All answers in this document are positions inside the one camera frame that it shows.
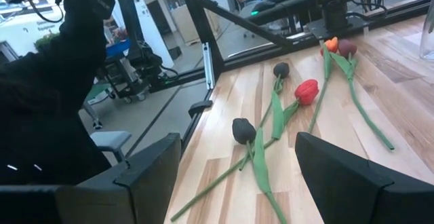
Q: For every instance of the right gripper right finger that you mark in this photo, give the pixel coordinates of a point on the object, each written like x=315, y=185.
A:
x=339, y=183

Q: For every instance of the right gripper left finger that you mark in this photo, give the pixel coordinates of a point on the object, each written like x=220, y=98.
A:
x=152, y=176

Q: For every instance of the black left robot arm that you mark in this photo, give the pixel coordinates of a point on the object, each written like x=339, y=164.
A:
x=334, y=6

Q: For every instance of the grey chair armrest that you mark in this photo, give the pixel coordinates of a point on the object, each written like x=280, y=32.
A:
x=110, y=140

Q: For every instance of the black table clamp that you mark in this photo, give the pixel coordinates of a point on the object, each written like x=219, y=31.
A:
x=200, y=108

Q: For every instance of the red tulip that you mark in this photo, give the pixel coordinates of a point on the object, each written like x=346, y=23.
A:
x=306, y=92

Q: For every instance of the black tulip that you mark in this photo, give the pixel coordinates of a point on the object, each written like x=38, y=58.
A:
x=281, y=70
x=243, y=131

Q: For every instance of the rolling cart with blue top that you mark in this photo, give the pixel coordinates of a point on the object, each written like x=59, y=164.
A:
x=118, y=78

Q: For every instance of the dark maroon tulip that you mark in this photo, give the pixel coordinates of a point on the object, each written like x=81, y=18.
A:
x=347, y=48

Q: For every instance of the orange tulip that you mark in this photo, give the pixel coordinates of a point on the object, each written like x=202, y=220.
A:
x=330, y=45

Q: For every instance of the wooden crate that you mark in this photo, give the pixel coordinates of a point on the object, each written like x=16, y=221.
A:
x=184, y=23

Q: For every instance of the clear glass vase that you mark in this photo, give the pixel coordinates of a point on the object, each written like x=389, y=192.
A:
x=428, y=30

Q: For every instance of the dark grey desk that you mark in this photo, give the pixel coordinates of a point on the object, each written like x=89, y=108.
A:
x=288, y=10

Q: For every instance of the silver frame bracket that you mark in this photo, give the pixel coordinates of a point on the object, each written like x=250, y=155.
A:
x=208, y=64

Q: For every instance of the black aluminium table frame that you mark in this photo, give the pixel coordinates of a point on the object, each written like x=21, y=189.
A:
x=200, y=23

